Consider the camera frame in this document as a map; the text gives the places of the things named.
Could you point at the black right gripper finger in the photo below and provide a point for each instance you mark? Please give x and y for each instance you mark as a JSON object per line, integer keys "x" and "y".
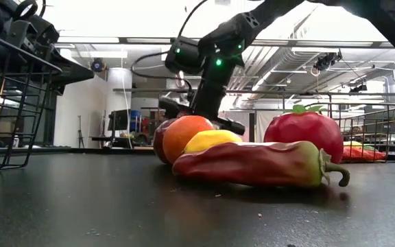
{"x": 231, "y": 126}
{"x": 173, "y": 108}

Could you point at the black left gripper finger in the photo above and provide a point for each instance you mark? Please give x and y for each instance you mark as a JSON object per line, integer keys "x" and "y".
{"x": 72, "y": 72}

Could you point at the orange fruit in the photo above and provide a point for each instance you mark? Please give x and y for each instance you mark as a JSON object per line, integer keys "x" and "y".
{"x": 183, "y": 133}

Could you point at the dark red apple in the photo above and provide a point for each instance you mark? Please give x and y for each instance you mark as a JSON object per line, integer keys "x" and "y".
{"x": 158, "y": 140}

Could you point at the long red chili pepper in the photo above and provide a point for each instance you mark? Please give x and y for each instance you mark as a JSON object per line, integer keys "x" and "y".
{"x": 245, "y": 164}

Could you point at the red tomato with green leaf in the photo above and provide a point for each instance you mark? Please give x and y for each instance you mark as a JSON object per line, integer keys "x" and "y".
{"x": 303, "y": 133}

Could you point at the yellow squash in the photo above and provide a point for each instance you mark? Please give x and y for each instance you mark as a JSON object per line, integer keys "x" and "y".
{"x": 352, "y": 143}

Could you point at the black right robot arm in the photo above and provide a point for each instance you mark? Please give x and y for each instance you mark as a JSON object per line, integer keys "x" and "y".
{"x": 372, "y": 13}

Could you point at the yellow lemon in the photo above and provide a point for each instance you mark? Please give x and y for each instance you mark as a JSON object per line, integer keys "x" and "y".
{"x": 211, "y": 139}

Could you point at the white curtain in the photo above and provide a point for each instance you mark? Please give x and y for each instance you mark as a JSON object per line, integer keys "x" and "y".
{"x": 264, "y": 125}

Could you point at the blue barrel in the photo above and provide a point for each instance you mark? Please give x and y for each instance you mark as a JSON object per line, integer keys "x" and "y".
{"x": 135, "y": 120}

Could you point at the black background monitor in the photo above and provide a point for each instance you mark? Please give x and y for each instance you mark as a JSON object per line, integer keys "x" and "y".
{"x": 118, "y": 120}

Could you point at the black tripod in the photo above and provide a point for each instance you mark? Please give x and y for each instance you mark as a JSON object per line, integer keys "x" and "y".
{"x": 80, "y": 133}

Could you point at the black table mat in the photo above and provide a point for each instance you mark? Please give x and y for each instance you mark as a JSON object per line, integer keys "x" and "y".
{"x": 115, "y": 206}

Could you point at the black ceiling mounted device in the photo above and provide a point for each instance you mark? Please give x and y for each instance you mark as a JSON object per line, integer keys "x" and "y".
{"x": 326, "y": 61}

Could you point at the orange carrot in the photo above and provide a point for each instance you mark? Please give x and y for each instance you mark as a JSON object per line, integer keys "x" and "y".
{"x": 362, "y": 155}

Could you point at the ceiling camera with blue lens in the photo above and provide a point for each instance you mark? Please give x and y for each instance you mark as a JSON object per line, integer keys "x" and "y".
{"x": 98, "y": 65}

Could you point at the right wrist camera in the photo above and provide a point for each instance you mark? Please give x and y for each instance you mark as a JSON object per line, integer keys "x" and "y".
{"x": 183, "y": 56}

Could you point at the silver ventilation duct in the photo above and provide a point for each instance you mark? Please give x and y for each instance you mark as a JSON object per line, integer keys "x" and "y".
{"x": 279, "y": 61}

